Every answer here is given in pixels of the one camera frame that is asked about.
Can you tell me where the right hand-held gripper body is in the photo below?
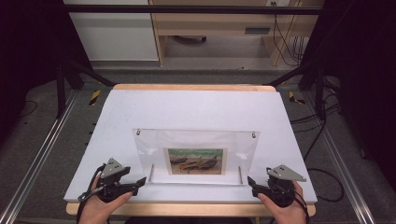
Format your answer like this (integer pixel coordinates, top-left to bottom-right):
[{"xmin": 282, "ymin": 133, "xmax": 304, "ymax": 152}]
[{"xmin": 265, "ymin": 164, "xmax": 307, "ymax": 209}]

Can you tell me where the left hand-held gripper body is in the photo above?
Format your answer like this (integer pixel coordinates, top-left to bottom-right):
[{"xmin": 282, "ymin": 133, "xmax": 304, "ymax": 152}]
[{"xmin": 78, "ymin": 157, "xmax": 127, "ymax": 203}]

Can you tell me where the clear acrylic photo frame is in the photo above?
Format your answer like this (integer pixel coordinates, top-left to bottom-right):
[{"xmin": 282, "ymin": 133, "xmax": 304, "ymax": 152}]
[{"xmin": 132, "ymin": 128, "xmax": 261, "ymax": 187}]

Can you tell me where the person's right hand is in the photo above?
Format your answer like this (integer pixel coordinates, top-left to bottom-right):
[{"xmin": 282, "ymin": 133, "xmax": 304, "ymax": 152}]
[{"xmin": 257, "ymin": 180, "xmax": 308, "ymax": 224}]

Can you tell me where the person's left hand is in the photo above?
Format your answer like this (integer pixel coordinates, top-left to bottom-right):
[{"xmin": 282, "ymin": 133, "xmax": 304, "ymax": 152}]
[{"xmin": 78, "ymin": 174, "xmax": 134, "ymax": 224}]

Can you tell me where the wooden table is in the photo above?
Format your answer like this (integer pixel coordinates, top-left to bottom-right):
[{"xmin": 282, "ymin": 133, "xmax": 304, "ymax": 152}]
[{"xmin": 65, "ymin": 83, "xmax": 317, "ymax": 217}]

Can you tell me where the boat painting photo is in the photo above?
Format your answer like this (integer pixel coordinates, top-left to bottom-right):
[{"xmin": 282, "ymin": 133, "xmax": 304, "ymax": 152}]
[{"xmin": 163, "ymin": 147, "xmax": 228, "ymax": 176}]

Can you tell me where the yellow and black tape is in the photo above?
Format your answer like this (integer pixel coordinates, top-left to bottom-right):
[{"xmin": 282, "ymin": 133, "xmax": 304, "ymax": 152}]
[
  {"xmin": 288, "ymin": 91, "xmax": 307, "ymax": 105},
  {"xmin": 88, "ymin": 90, "xmax": 102, "ymax": 106}
]

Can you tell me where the black metal stand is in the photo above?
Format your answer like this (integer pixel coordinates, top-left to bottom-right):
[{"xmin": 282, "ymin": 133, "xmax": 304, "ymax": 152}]
[
  {"xmin": 55, "ymin": 59, "xmax": 117, "ymax": 119},
  {"xmin": 266, "ymin": 59, "xmax": 329, "ymax": 121}
]

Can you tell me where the white table mat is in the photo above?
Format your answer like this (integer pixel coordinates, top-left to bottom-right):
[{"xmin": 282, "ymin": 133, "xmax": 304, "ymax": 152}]
[{"xmin": 64, "ymin": 89, "xmax": 318, "ymax": 204}]

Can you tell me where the white cabinet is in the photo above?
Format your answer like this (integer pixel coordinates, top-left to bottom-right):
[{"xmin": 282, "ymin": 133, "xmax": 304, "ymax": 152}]
[{"xmin": 63, "ymin": 0, "xmax": 160, "ymax": 63}]

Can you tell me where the black curtain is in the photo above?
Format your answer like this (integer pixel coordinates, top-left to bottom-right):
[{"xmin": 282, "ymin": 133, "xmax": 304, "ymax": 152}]
[
  {"xmin": 301, "ymin": 0, "xmax": 396, "ymax": 190},
  {"xmin": 0, "ymin": 0, "xmax": 92, "ymax": 139}
]

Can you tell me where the wooden desk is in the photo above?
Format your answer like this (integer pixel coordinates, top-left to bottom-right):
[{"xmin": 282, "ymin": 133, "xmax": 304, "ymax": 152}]
[{"xmin": 148, "ymin": 0, "xmax": 326, "ymax": 67}]

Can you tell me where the black horizontal bar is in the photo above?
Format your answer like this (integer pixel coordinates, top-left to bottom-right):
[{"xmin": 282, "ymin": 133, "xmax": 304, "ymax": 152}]
[{"xmin": 62, "ymin": 4, "xmax": 325, "ymax": 16}]

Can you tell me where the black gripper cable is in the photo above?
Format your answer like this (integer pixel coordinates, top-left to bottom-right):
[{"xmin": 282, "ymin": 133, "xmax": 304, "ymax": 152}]
[
  {"xmin": 290, "ymin": 186, "xmax": 311, "ymax": 224},
  {"xmin": 75, "ymin": 163, "xmax": 107, "ymax": 224}
]

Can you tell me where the black floor cable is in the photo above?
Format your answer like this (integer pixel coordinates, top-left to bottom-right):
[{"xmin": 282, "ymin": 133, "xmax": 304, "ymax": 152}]
[
  {"xmin": 19, "ymin": 100, "xmax": 38, "ymax": 119},
  {"xmin": 289, "ymin": 90, "xmax": 346, "ymax": 203}
]

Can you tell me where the aluminium floor rail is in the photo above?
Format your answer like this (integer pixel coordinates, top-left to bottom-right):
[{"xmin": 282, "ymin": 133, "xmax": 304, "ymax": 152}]
[
  {"xmin": 302, "ymin": 91, "xmax": 376, "ymax": 224},
  {"xmin": 0, "ymin": 90, "xmax": 79, "ymax": 224}
]

